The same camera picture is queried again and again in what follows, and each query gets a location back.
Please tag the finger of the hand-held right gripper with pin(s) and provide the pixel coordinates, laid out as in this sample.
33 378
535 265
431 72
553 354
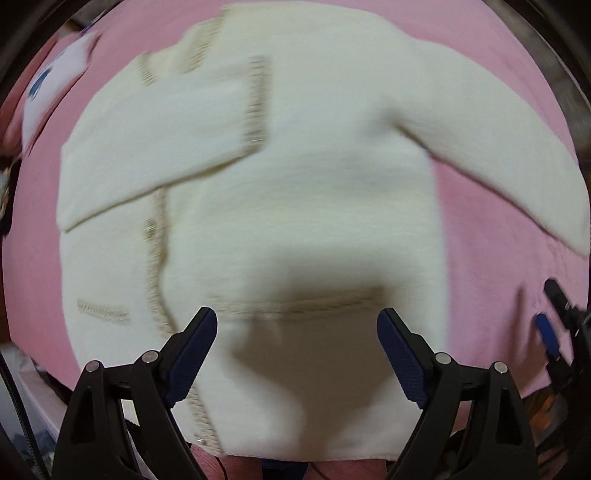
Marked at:
559 297
546 333

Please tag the pink plush blanket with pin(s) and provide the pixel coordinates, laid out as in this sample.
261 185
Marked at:
485 69

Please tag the white fluffy jacket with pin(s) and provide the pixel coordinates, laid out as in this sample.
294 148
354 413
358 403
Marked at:
300 184

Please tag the pink pillow with blue print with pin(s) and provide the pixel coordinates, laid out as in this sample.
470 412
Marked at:
60 78

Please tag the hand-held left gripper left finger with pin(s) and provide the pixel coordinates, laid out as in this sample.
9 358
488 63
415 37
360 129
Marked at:
194 350

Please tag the white crumpled cloth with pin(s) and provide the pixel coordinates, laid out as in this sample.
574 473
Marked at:
3 189

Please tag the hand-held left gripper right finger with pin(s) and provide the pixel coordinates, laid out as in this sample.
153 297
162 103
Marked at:
404 360

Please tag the plain pink pillow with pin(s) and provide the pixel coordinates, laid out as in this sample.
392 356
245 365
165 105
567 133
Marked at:
11 131

